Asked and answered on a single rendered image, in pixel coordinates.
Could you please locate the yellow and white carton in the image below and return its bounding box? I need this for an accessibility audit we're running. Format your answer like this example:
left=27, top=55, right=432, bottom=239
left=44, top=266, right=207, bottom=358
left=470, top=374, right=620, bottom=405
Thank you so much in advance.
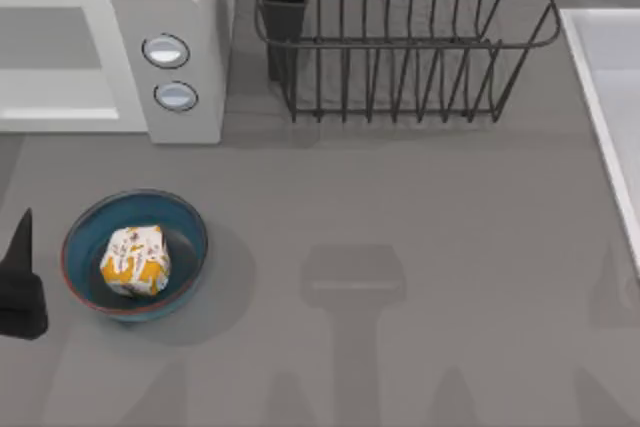
left=100, top=225, right=173, bottom=299

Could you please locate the microwave door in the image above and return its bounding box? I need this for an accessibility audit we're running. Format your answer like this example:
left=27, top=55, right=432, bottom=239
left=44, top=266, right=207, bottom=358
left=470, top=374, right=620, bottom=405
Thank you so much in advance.
left=0, top=0, right=150, bottom=134

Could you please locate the dark wire dish rack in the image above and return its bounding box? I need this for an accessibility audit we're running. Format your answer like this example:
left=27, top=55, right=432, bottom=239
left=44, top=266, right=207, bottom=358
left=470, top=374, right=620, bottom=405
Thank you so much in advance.
left=254, top=0, right=562, bottom=124

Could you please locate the round microwave knob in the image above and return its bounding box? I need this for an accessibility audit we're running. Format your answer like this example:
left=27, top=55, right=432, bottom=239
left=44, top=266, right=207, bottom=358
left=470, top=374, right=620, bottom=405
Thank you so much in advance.
left=141, top=32, right=191, bottom=70
left=153, top=80, right=199, bottom=112

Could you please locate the blue bowl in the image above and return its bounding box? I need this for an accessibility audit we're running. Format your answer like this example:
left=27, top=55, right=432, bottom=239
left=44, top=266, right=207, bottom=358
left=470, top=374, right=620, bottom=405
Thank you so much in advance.
left=61, top=189, right=209, bottom=324

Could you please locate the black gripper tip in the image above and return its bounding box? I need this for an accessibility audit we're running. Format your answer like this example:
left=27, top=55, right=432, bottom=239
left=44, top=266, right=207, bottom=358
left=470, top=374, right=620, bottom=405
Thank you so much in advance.
left=0, top=207, right=50, bottom=340

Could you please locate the pale microwave oven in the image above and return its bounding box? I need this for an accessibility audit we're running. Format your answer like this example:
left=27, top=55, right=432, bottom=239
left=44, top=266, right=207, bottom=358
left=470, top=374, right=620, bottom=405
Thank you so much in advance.
left=0, top=0, right=236, bottom=145

